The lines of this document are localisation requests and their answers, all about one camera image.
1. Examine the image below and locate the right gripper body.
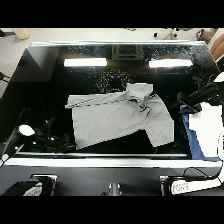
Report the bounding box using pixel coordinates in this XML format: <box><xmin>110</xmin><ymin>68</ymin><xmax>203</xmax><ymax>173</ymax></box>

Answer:
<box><xmin>176</xmin><ymin>90</ymin><xmax>203</xmax><ymax>114</ymax></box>

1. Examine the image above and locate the white garment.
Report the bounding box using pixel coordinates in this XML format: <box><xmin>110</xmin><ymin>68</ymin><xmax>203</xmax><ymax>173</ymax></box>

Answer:
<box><xmin>188</xmin><ymin>101</ymin><xmax>224</xmax><ymax>160</ymax></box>

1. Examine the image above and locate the blue garment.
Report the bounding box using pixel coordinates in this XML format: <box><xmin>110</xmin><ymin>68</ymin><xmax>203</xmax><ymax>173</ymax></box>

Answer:
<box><xmin>179</xmin><ymin>104</ymin><xmax>207</xmax><ymax>161</ymax></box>

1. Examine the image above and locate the office chair base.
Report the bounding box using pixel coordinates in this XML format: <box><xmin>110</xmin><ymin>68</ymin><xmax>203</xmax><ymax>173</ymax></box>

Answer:
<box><xmin>153</xmin><ymin>28</ymin><xmax>181</xmax><ymax>41</ymax></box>

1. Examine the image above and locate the grey T-shirt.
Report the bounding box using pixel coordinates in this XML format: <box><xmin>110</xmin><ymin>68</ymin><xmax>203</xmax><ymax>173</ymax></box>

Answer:
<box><xmin>65</xmin><ymin>82</ymin><xmax>175</xmax><ymax>151</ymax></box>

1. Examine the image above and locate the black cable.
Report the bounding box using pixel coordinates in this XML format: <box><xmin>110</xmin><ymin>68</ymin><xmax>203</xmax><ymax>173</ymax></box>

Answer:
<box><xmin>182</xmin><ymin>166</ymin><xmax>224</xmax><ymax>183</ymax></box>

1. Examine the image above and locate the silver frame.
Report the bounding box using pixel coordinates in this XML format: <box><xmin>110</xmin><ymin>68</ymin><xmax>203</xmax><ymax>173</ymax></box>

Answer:
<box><xmin>0</xmin><ymin>153</ymin><xmax>224</xmax><ymax>197</ymax></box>

